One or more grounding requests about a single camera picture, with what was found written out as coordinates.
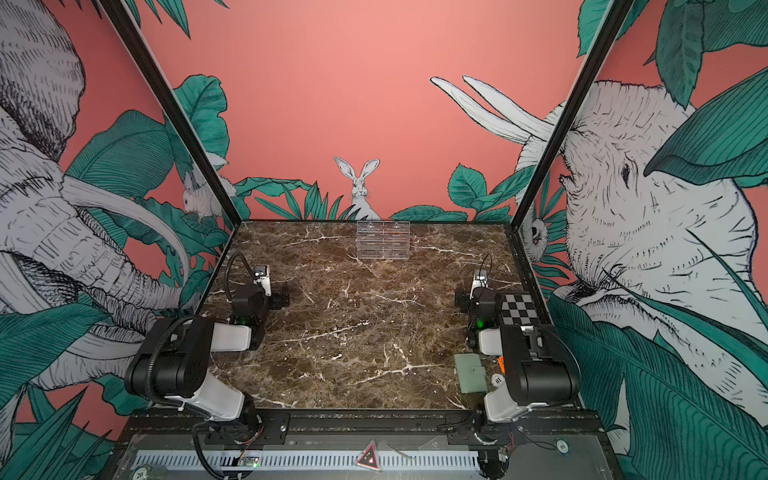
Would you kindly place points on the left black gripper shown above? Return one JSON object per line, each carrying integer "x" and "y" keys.
{"x": 279, "y": 300}

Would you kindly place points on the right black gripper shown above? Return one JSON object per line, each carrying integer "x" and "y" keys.
{"x": 462, "y": 298}

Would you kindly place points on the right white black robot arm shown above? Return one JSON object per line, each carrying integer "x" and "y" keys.
{"x": 538, "y": 369}

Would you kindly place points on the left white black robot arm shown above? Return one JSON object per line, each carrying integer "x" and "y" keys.
{"x": 171, "y": 367}

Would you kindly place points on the black white checkerboard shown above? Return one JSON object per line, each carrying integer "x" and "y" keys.
{"x": 518, "y": 309}

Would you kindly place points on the small white round disc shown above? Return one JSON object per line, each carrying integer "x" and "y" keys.
{"x": 497, "y": 380}

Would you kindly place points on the clear plastic organizer box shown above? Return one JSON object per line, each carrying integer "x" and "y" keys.
{"x": 383, "y": 240}

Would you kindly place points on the red warning triangle sticker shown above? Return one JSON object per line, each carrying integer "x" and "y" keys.
{"x": 369, "y": 459}

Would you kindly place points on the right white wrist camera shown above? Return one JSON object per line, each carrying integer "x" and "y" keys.
{"x": 479, "y": 282}

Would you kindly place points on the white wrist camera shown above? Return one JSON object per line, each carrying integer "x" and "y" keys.
{"x": 261, "y": 277}
{"x": 479, "y": 282}

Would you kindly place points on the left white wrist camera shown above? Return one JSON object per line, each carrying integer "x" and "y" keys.
{"x": 261, "y": 277}

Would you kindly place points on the black mounting rail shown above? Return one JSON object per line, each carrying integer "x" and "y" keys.
{"x": 360, "y": 426}

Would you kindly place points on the white slotted cable duct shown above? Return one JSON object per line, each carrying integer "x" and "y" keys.
{"x": 308, "y": 460}

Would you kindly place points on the left black frame post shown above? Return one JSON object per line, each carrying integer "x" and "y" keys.
{"x": 129, "y": 33}

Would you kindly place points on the black frame post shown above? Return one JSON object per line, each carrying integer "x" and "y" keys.
{"x": 612, "y": 22}
{"x": 129, "y": 33}

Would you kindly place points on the right black frame post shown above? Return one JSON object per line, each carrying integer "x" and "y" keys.
{"x": 612, "y": 22}

